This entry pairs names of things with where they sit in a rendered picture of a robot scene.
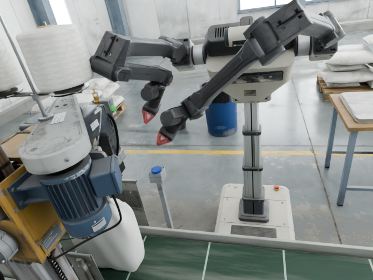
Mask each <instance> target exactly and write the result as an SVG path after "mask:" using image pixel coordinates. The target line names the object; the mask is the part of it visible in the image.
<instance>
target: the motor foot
mask: <svg viewBox="0 0 373 280"><path fill-rule="evenodd" d="M7 190H8V192H9V194H10V195H11V197H12V198H13V200H14V201H15V203H16V205H17V206H18V208H19V209H21V210H23V209H25V208H26V206H28V205H29V204H32V203H38V202H44V201H49V198H48V196H47V195H46V193H45V191H44V189H43V187H42V185H41V183H40V181H39V179H38V175H37V174H31V173H29V172H28V171H26V172H25V173H24V174H22V175H21V176H20V177H19V178H18V179H16V180H15V181H14V182H13V183H12V184H11V185H9V186H8V188H7Z"/></svg>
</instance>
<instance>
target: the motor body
mask: <svg viewBox="0 0 373 280"><path fill-rule="evenodd" d="M91 162H92V160H91V157H90V155H87V156H86V157H85V158H84V160H83V162H82V163H81V164H80V165H79V166H78V167H76V168H75V169H73V170H71V171H69V172H67V173H64V174H60V175H57V176H47V175H45V174H38V179H39V181H40V183H41V185H42V187H43V189H44V191H45V193H46V195H47V196H48V198H49V200H50V202H51V204H52V206H53V208H54V210H55V211H56V213H57V215H58V216H59V220H61V223H62V224H63V226H64V228H65V230H66V231H67V233H68V234H69V235H70V236H71V237H73V238H77V239H87V238H91V237H94V236H96V235H98V234H100V233H101V232H102V231H104V230H105V229H106V227H107V226H108V224H109V222H110V219H111V217H112V211H111V208H110V205H109V202H110V201H108V200H107V197H106V196H105V197H100V198H98V197H97V195H96V194H94V192H93V189H92V186H91V185H90V182H89V179H88V175H89V174H90V165H91Z"/></svg>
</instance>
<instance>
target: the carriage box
mask: <svg viewBox="0 0 373 280"><path fill-rule="evenodd" d="M30 133H31V131H26V132H16V133H15V134H13V135H12V136H10V137H9V138H7V139H5V140H4V141H3V142H1V143H0V145H1V146H2V148H3V150H4V152H5V153H6V155H7V157H8V159H9V160H10V162H11V164H12V166H13V167H14V169H15V171H14V172H13V173H12V174H10V175H9V176H8V177H7V178H5V179H4V180H3V181H2V182H1V183H0V206H1V207H2V209H3V210H4V212H5V213H6V215H7V216H6V217H5V218H4V219H3V220H1V221H0V230H2V231H4V232H6V233H8V234H9V235H10V236H12V237H13V238H14V239H15V240H16V242H17V244H18V251H17V253H16V254H15V255H14V256H13V257H12V258H11V259H15V260H20V261H27V262H34V263H39V264H43V263H44V262H45V260H46V257H47V256H48V255H49V254H50V252H51V251H52V249H53V248H54V247H55V245H56V244H57V243H58V241H59V240H60V239H61V238H62V236H63V235H64V234H65V232H66V230H65V228H64V226H63V224H62V223H61V220H59V216H58V215H57V213H56V211H55V210H54V208H53V206H52V204H51V202H50V201H44V202H38V203H32V204H29V205H28V206H26V208H25V209H23V210H21V209H19V208H18V206H17V205H16V203H15V201H14V200H13V198H12V197H11V195H10V194H9V192H8V190H7V188H8V186H9V185H11V184H12V183H13V182H14V181H15V180H16V179H18V178H19V177H20V176H21V175H22V174H24V173H25V172H26V171H27V170H26V168H25V166H24V164H23V162H22V161H21V159H20V157H19V155H18V151H19V149H20V147H21V145H22V144H23V143H24V141H25V140H26V139H27V137H28V136H29V135H30ZM57 223H58V224H59V226H60V227H61V229H62V233H61V235H60V236H59V237H58V238H57V240H56V241H55V242H54V243H53V245H52V246H51V248H50V249H49V250H48V252H47V251H46V250H45V248H44V247H43V245H42V244H41V243H42V241H43V240H44V239H45V238H46V236H47V235H48V234H49V233H50V231H51V230H52V229H53V228H54V226H55V225H56V224H57Z"/></svg>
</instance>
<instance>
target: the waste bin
mask: <svg viewBox="0 0 373 280"><path fill-rule="evenodd" d="M209 81H210V79H209V80H206V81H204V82H203V83H201V84H200V86H199V88H200V89H201V88H202V87H203V86H204V85H205V84H206V83H208V82H209ZM208 107H209V108H208V109H206V110H205V115H206V122H207V126H208V132H209V134H211V135H212V136H214V137H227V136H231V135H232V134H234V133H235V132H236V131H237V130H238V118H237V103H233V102H232V101H231V96H230V95H228V94H226V93H225V92H223V91H222V92H221V93H219V94H218V95H217V96H216V97H215V98H214V99H213V101H212V103H211V104H210V105H209V106H208Z"/></svg>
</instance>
